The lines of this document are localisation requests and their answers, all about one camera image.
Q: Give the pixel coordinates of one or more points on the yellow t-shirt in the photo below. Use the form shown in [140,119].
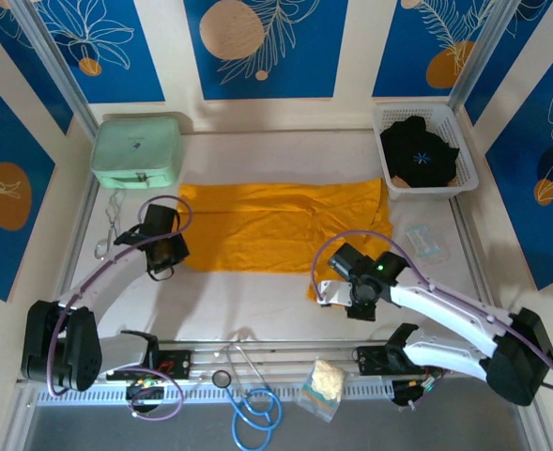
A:
[257,225]

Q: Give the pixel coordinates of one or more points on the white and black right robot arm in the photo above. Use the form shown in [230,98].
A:
[445,305]

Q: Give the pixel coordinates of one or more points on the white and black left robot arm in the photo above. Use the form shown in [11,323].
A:
[93,291]

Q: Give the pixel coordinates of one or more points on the metal forceps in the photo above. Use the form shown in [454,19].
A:
[112,221]

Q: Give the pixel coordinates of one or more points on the small clear sealed packet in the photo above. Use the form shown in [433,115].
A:
[424,242]

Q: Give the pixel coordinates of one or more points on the plastic bag with yellow cotton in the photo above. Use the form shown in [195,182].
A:
[325,378]

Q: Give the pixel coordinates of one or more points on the mint green zip case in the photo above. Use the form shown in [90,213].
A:
[135,145]

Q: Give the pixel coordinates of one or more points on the peach cloth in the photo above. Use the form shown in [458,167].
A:
[400,181]

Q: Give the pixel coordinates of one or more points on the blue stethoscope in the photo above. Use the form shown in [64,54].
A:
[219,378]

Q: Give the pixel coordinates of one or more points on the black t-shirt with blue print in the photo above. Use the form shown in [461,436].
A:
[421,155]

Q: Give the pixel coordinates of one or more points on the white plastic basket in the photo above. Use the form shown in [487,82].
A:
[466,164]

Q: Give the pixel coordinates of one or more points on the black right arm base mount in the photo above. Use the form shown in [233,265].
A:
[372,359]

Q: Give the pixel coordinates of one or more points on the aluminium frame rails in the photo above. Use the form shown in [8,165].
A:
[281,357]

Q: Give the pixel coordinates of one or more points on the aluminium side rail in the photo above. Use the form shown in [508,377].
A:
[473,263]
[81,211]

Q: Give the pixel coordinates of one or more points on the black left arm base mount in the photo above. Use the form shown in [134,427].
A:
[177,364]

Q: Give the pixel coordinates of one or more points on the blue floral wall panel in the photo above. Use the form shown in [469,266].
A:
[116,61]
[534,197]
[421,56]
[4,197]
[266,51]

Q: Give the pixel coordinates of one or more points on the aluminium frame post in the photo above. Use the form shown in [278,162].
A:
[55,61]
[482,47]

